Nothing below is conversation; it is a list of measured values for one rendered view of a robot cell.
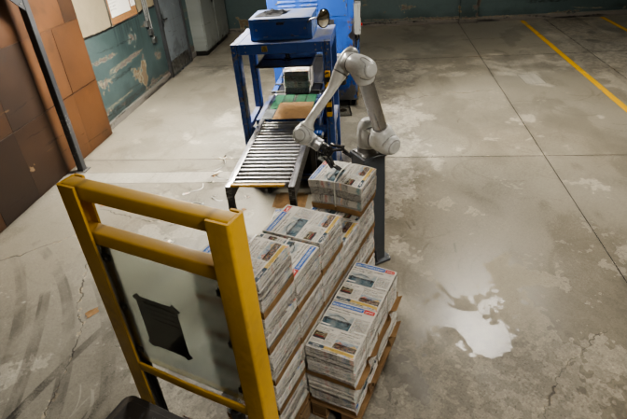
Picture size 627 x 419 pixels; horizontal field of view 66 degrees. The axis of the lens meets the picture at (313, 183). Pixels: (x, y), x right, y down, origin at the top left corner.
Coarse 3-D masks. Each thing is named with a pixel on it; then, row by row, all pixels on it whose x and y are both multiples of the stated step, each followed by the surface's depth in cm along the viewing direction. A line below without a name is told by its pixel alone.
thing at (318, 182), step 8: (320, 168) 333; (328, 168) 331; (312, 176) 324; (320, 176) 322; (328, 176) 320; (312, 184) 322; (320, 184) 319; (328, 184) 316; (312, 192) 327; (320, 192) 323; (328, 192) 320; (320, 200) 327; (328, 200) 323
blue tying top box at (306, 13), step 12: (288, 12) 466; (300, 12) 462; (312, 12) 458; (252, 24) 452; (264, 24) 450; (276, 24) 449; (288, 24) 447; (300, 24) 446; (312, 24) 449; (252, 36) 457; (264, 36) 456; (276, 36) 454; (288, 36) 454; (300, 36) 452; (312, 36) 451
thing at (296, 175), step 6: (300, 150) 418; (306, 150) 427; (300, 156) 408; (306, 156) 427; (300, 162) 398; (294, 168) 390; (300, 168) 395; (294, 174) 382; (300, 174) 396; (294, 180) 373; (300, 180) 396; (288, 186) 366; (294, 186) 366; (288, 192) 368; (294, 192) 367; (294, 198) 370
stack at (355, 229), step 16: (320, 208) 331; (368, 208) 327; (352, 224) 312; (368, 224) 332; (352, 240) 306; (368, 240) 339; (352, 256) 312; (368, 256) 346; (336, 272) 288; (320, 288) 269; (336, 288) 295; (304, 304) 253; (320, 304) 274; (304, 320) 255; (320, 320) 278; (304, 352) 263
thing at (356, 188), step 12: (360, 168) 327; (372, 168) 327; (348, 180) 314; (360, 180) 314; (372, 180) 324; (348, 192) 312; (360, 192) 308; (372, 192) 330; (348, 204) 318; (360, 204) 313
